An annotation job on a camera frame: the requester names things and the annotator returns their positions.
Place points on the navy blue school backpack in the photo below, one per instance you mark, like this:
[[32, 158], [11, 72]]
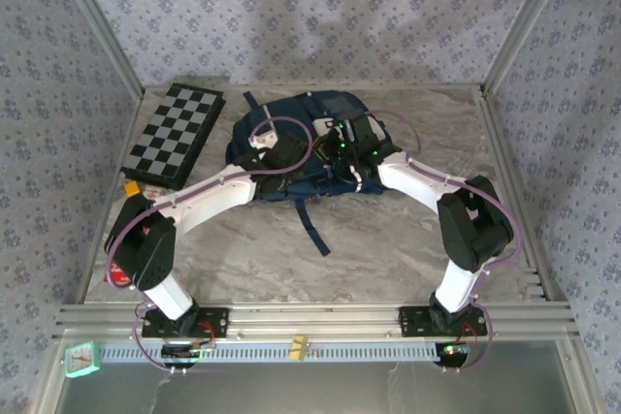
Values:
[[310, 113]]

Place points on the black grey folding chessboard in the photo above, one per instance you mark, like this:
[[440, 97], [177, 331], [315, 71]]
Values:
[[170, 137]]

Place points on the red package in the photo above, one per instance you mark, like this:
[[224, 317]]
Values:
[[116, 276]]

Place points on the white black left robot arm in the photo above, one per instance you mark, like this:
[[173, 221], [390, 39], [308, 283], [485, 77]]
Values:
[[213, 196]]

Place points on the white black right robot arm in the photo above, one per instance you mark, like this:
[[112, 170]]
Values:
[[412, 186]]

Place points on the small yellow block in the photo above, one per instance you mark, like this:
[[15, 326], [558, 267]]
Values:
[[132, 189]]

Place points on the teal alarm clock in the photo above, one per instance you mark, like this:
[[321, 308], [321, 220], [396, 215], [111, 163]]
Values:
[[81, 359]]

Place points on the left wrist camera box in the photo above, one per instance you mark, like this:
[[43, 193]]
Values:
[[279, 149]]

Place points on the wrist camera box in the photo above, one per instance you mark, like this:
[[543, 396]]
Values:
[[279, 149], [364, 128]]

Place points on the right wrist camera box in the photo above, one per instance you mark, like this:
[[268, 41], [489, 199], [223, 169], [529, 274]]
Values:
[[364, 128]]

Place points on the aluminium side rail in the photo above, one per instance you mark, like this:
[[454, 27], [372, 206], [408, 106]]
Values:
[[497, 118], [125, 142]]

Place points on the aluminium mounting rail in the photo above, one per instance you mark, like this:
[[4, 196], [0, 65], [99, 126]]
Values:
[[315, 322]]

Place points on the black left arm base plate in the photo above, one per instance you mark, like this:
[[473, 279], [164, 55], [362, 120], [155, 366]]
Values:
[[218, 322]]

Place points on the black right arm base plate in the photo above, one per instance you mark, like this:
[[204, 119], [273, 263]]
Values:
[[412, 322]]

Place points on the yellow clip on duct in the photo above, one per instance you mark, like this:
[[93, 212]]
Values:
[[299, 348]]

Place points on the aluminium frame post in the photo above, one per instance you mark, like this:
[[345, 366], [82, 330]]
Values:
[[101, 21], [524, 21]]

